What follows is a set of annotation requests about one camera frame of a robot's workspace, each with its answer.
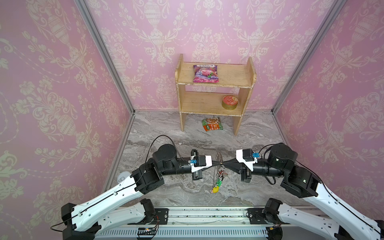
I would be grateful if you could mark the round red gold tin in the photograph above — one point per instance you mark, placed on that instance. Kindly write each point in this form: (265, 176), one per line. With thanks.
(230, 102)

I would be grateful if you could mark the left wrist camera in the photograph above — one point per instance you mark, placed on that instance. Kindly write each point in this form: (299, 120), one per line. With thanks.
(198, 163)

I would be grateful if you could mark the aluminium corner post right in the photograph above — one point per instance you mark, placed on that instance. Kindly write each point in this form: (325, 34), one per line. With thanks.
(321, 32)

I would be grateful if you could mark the aluminium corner post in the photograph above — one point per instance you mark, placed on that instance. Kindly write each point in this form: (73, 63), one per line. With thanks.
(101, 46)
(321, 32)

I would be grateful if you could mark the green key tag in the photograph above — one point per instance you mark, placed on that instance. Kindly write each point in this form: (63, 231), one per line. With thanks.
(219, 183)

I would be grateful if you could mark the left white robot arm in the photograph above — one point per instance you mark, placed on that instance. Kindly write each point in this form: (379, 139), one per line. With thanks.
(105, 212)

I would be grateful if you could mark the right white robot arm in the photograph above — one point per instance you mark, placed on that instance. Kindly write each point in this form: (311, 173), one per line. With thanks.
(343, 222)

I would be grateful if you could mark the pink snack packet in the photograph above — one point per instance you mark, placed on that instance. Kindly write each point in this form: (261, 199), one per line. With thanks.
(206, 74)

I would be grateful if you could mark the green orange snack packet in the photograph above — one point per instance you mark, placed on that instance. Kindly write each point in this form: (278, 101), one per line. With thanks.
(212, 124)

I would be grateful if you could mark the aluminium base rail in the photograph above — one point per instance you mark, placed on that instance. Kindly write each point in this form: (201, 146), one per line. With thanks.
(226, 223)

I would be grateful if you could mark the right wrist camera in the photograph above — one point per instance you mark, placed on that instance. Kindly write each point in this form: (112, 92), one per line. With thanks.
(248, 157)

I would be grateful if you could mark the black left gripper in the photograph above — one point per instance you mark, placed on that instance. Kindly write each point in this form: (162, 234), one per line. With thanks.
(196, 175)

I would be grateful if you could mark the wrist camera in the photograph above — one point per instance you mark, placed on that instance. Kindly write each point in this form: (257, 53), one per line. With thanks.
(248, 157)
(198, 163)

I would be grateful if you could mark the aluminium corner post left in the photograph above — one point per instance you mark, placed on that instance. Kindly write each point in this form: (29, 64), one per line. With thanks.
(101, 46)

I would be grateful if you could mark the wooden two-tier shelf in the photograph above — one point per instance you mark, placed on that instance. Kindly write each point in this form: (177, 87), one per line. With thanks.
(242, 77)

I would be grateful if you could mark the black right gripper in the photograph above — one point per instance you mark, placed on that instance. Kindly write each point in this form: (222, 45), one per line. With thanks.
(244, 169)

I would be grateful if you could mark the yellow key tag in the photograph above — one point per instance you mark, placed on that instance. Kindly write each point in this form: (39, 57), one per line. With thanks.
(215, 189)

